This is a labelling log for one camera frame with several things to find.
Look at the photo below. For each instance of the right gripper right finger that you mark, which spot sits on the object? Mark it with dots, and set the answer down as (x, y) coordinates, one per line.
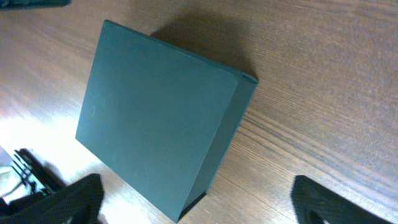
(316, 204)

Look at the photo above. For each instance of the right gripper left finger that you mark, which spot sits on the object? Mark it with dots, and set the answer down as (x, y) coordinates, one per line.
(78, 203)

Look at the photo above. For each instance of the black box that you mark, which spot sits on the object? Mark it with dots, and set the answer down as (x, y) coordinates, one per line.
(161, 117)

